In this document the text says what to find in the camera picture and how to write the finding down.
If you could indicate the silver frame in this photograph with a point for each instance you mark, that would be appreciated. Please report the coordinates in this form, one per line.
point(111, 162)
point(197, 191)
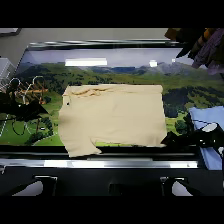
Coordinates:
point(116, 164)

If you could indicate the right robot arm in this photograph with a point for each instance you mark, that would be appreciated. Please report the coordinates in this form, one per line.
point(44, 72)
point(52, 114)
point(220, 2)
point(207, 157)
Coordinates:
point(200, 138)

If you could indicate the light blue garment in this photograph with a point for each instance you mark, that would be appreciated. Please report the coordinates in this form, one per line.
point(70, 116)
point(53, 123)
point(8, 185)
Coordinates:
point(208, 115)

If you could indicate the cream pants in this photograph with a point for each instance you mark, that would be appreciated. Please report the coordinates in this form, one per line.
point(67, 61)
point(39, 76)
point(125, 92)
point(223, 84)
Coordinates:
point(113, 116)

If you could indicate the heap of clothes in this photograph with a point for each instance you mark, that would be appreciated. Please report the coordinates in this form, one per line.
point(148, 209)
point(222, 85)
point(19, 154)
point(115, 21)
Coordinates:
point(206, 46)

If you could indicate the brown clothes hanger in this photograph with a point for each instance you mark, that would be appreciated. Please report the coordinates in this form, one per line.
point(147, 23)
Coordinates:
point(33, 90)

